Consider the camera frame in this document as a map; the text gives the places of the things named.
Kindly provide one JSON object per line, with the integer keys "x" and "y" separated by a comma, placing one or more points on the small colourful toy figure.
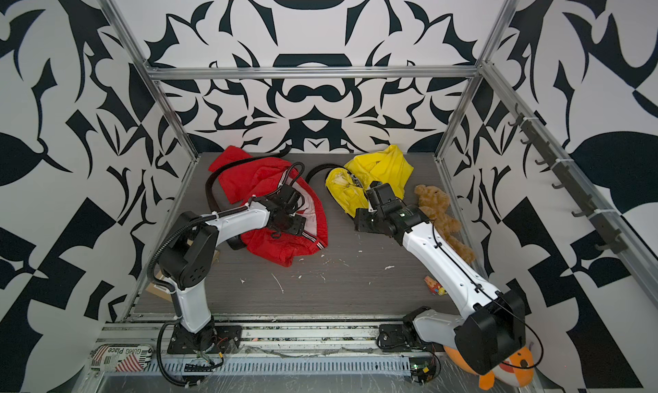
{"x": 435, "y": 287}

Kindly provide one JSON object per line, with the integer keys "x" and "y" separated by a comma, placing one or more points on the red trousers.
{"x": 276, "y": 185}

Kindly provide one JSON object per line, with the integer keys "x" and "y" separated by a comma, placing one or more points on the framed picture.
{"x": 181, "y": 264}

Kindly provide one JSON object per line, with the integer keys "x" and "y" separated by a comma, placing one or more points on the white cable duct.
{"x": 277, "y": 366}

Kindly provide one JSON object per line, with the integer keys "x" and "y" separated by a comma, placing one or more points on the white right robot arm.
{"x": 490, "y": 327}

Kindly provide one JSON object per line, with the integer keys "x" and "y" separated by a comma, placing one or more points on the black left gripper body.
{"x": 293, "y": 224}

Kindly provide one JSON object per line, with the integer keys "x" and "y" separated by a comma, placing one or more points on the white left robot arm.
{"x": 194, "y": 324}

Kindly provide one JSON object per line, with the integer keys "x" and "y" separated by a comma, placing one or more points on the brown teddy bear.
{"x": 435, "y": 203}

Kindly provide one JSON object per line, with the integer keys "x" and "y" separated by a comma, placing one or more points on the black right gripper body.
{"x": 367, "y": 221}

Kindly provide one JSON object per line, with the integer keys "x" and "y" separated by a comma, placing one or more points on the striped printed bag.
{"x": 121, "y": 357}

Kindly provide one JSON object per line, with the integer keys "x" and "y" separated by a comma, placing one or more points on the yellow trousers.
{"x": 348, "y": 184}

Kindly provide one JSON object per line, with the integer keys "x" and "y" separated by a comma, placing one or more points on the orange plush fish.
{"x": 515, "y": 371}

